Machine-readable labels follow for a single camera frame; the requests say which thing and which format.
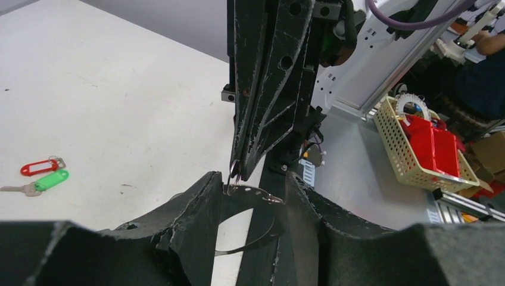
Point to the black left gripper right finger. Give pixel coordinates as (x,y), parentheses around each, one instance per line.
(332,246)

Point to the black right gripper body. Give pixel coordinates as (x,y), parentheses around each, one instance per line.
(331,38)

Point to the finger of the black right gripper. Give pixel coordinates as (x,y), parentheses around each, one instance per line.
(248,21)
(285,41)

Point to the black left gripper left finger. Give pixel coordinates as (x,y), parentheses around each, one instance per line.
(171,245)

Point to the green key tag with key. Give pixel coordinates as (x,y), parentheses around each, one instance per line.
(37,187)

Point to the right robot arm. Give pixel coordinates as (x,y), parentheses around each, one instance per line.
(392,36)

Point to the beige perforated basket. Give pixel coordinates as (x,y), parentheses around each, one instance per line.
(404,162)

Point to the red box in basket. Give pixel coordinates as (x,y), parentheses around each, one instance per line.
(435,147)

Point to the red key tag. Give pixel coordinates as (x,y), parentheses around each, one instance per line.
(51,164)

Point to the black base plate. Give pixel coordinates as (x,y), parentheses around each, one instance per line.
(290,236)

